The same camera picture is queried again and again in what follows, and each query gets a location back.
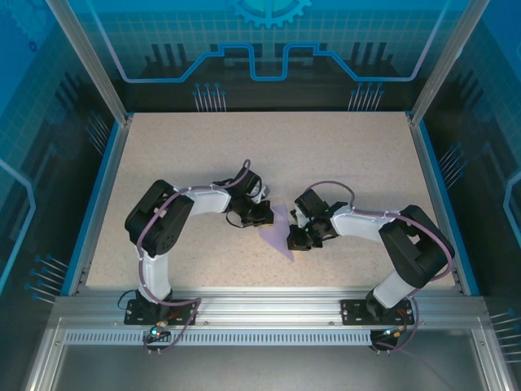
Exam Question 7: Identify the purple paper sheet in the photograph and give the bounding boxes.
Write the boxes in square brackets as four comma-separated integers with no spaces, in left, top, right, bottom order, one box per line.
[258,202,296,264]

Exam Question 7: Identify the small connector board green light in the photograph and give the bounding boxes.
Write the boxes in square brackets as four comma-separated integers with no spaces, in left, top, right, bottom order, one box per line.
[148,321,170,341]

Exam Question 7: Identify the blue printed side panel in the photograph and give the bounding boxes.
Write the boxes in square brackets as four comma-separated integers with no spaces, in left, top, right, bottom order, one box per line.
[0,0,123,391]
[414,0,521,367]

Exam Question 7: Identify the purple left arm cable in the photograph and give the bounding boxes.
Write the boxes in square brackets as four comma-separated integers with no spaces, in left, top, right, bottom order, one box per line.
[136,159,250,355]

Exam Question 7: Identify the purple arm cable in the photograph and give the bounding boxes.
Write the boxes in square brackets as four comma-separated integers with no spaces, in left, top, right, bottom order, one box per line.
[136,159,250,355]
[304,180,456,391]

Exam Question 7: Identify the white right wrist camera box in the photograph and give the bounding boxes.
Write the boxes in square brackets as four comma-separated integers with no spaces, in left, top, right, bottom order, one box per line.
[289,205,313,229]

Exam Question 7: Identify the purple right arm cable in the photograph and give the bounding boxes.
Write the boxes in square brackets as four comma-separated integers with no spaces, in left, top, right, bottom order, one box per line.
[304,180,456,391]

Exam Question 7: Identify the aluminium mounting rail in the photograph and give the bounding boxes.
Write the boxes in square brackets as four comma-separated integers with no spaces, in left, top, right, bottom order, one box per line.
[55,287,485,327]

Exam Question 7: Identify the slotted grey cable duct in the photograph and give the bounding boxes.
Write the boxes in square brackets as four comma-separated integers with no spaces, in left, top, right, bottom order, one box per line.
[63,330,374,347]

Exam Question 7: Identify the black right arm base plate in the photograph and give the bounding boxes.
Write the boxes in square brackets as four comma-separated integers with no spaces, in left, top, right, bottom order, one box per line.
[339,298,416,326]

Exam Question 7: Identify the aluminium table side rail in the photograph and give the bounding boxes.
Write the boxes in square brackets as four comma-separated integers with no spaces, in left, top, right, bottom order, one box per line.
[67,116,134,297]
[406,113,481,297]

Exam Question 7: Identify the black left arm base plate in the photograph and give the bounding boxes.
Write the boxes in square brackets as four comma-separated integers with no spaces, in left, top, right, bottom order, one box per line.
[124,298,199,326]

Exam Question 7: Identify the thin black cable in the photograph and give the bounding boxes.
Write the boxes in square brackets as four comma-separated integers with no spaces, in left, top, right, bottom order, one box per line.
[116,288,138,315]

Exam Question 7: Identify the small connector board orange wires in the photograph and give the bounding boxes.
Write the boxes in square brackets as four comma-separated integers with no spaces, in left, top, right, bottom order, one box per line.
[380,325,408,341]

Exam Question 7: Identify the blue printed enclosure panel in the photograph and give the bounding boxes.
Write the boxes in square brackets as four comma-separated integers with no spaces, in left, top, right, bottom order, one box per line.
[48,0,469,113]

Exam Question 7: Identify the aluminium frame post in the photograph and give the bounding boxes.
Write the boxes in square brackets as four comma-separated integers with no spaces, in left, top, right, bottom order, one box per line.
[409,0,492,126]
[45,0,134,126]

